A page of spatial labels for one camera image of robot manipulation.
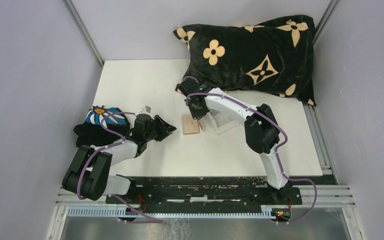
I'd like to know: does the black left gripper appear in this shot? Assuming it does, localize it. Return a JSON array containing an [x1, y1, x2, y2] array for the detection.
[[144, 114, 177, 142]]

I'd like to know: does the beige leather card holder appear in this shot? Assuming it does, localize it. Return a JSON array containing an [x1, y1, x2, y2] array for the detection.
[[181, 114, 203, 135]]

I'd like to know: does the clear plastic card box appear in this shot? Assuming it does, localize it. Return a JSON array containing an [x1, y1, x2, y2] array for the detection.
[[209, 109, 240, 135]]

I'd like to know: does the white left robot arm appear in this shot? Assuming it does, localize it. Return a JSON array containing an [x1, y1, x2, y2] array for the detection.
[[62, 113, 177, 204]]

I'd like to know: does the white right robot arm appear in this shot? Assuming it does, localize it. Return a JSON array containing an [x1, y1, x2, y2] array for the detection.
[[176, 78, 293, 204]]

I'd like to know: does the black blue flower cloth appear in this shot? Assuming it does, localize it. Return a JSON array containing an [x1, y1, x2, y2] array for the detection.
[[73, 105, 131, 148]]

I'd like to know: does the black floral pillow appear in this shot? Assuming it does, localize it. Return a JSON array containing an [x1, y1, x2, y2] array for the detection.
[[173, 14, 316, 106]]

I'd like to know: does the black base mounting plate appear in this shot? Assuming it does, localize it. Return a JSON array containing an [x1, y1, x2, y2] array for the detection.
[[122, 185, 303, 214]]

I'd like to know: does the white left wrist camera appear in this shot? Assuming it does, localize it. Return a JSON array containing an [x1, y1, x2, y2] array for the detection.
[[140, 105, 151, 116]]

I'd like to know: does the slotted cable duct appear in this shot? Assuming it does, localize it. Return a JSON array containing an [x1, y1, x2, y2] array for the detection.
[[67, 206, 277, 220]]

